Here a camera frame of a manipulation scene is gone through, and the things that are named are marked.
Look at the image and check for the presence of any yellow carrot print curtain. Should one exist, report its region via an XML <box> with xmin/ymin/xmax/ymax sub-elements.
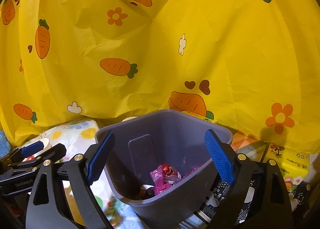
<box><xmin>1</xmin><ymin>0</ymin><xmax>319</xmax><ymax>153</ymax></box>

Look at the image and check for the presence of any small red wrapper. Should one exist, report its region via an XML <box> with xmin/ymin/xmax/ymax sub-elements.
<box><xmin>161</xmin><ymin>164</ymin><xmax>182</xmax><ymax>185</ymax></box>

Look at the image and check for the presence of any blue plush monster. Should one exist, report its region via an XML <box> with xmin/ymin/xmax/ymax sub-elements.
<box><xmin>0</xmin><ymin>130</ymin><xmax>11</xmax><ymax>158</ymax></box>

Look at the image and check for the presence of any apple print paper cup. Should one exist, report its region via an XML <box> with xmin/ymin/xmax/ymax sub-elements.
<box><xmin>135</xmin><ymin>185</ymin><xmax>155</xmax><ymax>201</ymax></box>

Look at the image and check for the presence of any grey plastic trash bin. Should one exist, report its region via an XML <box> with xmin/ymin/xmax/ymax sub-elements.
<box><xmin>95</xmin><ymin>110</ymin><xmax>233</xmax><ymax>228</ymax></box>

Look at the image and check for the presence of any pastel plaid cloth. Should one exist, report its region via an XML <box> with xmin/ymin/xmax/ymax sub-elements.
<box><xmin>231</xmin><ymin>132</ymin><xmax>268</xmax><ymax>162</ymax></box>

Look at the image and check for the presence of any black mouse print bag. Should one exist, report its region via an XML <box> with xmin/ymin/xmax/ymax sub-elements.
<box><xmin>179</xmin><ymin>178</ymin><xmax>313</xmax><ymax>229</ymax></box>

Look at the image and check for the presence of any small pink plastic bag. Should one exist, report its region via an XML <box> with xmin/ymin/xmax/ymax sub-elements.
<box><xmin>150</xmin><ymin>165</ymin><xmax>200</xmax><ymax>196</ymax></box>

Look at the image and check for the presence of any yellow tissue pack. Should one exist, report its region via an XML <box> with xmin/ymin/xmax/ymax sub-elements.
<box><xmin>262</xmin><ymin>142</ymin><xmax>311</xmax><ymax>210</ymax></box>

